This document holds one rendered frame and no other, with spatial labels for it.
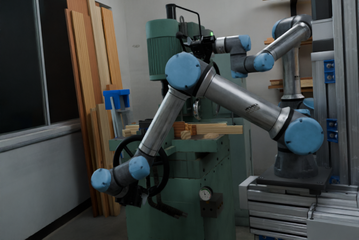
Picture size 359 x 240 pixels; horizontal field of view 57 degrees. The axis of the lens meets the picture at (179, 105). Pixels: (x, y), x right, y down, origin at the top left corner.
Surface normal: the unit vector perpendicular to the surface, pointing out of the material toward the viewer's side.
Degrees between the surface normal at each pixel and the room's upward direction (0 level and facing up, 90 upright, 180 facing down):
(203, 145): 90
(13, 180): 90
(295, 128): 94
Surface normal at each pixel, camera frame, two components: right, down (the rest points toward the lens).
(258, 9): -0.28, 0.07
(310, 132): -0.04, 0.14
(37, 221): 0.96, -0.05
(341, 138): -0.52, 0.09
